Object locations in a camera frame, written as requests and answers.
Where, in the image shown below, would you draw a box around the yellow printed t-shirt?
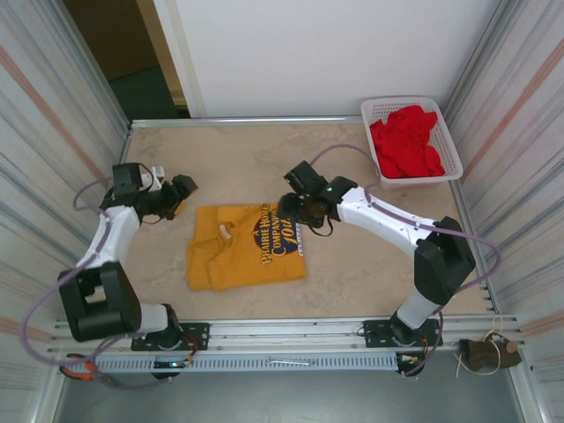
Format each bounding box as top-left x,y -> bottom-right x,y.
184,201 -> 308,293

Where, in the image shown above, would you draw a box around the white plastic mesh basket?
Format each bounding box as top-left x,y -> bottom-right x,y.
360,96 -> 464,191

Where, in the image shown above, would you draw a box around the red crumpled cloth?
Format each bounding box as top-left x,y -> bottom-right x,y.
368,104 -> 445,180

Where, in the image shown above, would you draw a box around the aluminium table edge rail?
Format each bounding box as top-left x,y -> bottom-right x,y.
130,115 -> 365,130

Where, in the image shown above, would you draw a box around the white door frame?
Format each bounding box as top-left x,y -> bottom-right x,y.
152,0 -> 208,119

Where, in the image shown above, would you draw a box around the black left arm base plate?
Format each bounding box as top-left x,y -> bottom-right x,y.
130,323 -> 211,353

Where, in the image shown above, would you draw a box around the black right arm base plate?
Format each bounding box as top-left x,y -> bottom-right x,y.
361,319 -> 443,349

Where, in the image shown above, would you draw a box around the grey slotted cable duct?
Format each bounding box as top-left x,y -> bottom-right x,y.
94,354 -> 400,374

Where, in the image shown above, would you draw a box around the orange handled pliers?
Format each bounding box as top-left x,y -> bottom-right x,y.
58,352 -> 116,387

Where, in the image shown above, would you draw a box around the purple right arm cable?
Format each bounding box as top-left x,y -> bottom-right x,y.
308,144 -> 502,378

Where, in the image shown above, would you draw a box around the brown drawstring pouch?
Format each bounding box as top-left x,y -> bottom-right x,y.
457,334 -> 523,375

